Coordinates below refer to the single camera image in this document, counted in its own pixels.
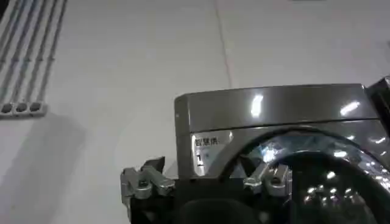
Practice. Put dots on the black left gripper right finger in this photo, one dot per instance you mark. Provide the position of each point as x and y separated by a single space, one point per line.
271 179

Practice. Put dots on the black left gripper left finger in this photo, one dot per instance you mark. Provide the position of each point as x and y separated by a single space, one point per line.
143 179

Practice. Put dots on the round glass dryer door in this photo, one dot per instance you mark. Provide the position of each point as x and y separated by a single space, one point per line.
317 170

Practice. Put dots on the grey dryer with glass door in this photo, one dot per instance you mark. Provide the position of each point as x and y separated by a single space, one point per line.
274 115

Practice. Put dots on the grey wall socket strip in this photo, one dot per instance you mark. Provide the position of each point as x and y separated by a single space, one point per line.
22 108

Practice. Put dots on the grey wall conduit pipes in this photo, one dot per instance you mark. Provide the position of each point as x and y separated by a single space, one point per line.
27 48

